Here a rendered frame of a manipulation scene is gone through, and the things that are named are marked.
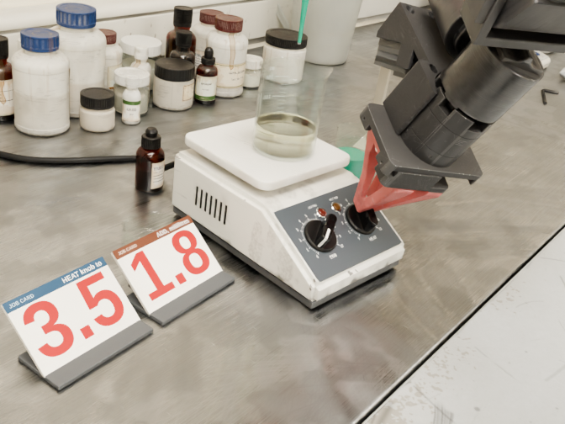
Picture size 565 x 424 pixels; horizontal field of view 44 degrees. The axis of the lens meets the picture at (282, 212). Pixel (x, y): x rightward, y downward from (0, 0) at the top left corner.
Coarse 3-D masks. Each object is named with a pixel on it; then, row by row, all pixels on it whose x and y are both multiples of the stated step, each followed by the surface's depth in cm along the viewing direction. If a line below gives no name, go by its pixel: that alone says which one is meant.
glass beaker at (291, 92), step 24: (264, 72) 62; (288, 72) 66; (312, 72) 65; (264, 96) 62; (288, 96) 61; (312, 96) 62; (264, 120) 63; (288, 120) 62; (312, 120) 63; (264, 144) 64; (288, 144) 63; (312, 144) 65
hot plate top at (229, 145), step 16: (208, 128) 69; (224, 128) 69; (240, 128) 70; (192, 144) 66; (208, 144) 65; (224, 144) 66; (240, 144) 66; (320, 144) 69; (224, 160) 63; (240, 160) 63; (256, 160) 64; (272, 160) 64; (304, 160) 65; (320, 160) 66; (336, 160) 66; (240, 176) 62; (256, 176) 61; (272, 176) 61; (288, 176) 62; (304, 176) 63
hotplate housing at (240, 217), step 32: (192, 160) 66; (192, 192) 67; (224, 192) 63; (256, 192) 62; (288, 192) 63; (320, 192) 65; (224, 224) 64; (256, 224) 61; (256, 256) 62; (288, 256) 59; (384, 256) 65; (288, 288) 61; (320, 288) 59
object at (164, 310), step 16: (192, 224) 63; (112, 256) 56; (208, 272) 61; (192, 288) 59; (208, 288) 60; (144, 304) 56; (160, 304) 57; (176, 304) 57; (192, 304) 58; (160, 320) 55
